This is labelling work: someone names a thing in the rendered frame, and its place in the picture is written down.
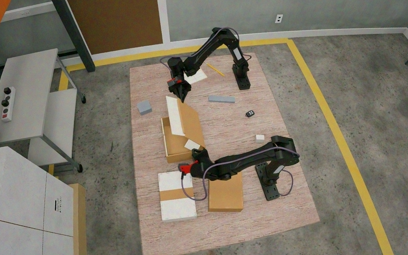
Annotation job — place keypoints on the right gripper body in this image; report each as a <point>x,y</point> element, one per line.
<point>182,82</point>

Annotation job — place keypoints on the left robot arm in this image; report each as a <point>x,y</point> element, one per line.
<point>268,173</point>

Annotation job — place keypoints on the white box with tan tape band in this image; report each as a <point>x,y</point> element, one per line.
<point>175,205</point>

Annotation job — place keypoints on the small white cube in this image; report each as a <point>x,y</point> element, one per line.
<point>259,138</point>

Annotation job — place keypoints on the black key fob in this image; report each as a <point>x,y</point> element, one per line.
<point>250,113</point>

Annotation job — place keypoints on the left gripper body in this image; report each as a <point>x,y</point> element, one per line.
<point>201,157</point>

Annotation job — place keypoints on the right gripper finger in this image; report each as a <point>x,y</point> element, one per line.
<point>176,92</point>
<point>182,91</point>

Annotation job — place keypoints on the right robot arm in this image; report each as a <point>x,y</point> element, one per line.
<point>192,64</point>

